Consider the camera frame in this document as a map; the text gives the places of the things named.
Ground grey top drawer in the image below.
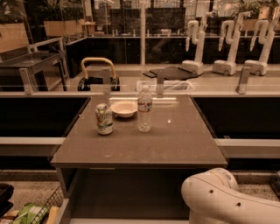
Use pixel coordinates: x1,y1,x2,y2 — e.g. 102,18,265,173
55,199,189,224

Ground grey table at left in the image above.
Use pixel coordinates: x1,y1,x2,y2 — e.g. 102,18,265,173
0,37,69,92

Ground white bowl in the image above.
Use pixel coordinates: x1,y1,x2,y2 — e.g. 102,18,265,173
110,101,137,118

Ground wire basket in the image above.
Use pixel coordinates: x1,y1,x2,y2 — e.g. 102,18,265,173
29,186,63,224

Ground white mobile robot middle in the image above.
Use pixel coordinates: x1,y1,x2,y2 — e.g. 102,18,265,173
213,11,251,76

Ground white mobile robot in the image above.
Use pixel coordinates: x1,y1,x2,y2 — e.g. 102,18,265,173
213,11,251,76
179,11,219,76
243,11,280,76

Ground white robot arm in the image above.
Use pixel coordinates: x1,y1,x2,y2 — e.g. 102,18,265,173
181,168,280,224

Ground green snack bag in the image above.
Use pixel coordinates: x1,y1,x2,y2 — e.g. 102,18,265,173
11,203,48,224

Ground clear plastic bin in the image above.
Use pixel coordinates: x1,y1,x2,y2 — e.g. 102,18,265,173
136,80,195,92

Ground white mobile robot left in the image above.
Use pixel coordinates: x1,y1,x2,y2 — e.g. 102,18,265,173
179,11,219,76

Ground green white soda can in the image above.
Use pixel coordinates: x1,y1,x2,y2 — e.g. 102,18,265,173
95,103,113,135

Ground grey cabinet with dark top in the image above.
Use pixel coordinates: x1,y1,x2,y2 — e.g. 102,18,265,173
52,95,227,221

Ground white mobile robot right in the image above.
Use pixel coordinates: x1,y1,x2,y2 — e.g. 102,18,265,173
243,11,280,76

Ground black cart with yellow handle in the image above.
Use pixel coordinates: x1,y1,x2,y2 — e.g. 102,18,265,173
77,57,121,93

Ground clear plastic water bottle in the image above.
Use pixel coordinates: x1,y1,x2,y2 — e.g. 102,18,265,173
137,86,152,132

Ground dark floor mat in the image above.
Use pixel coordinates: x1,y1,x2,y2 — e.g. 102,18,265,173
143,66,198,81

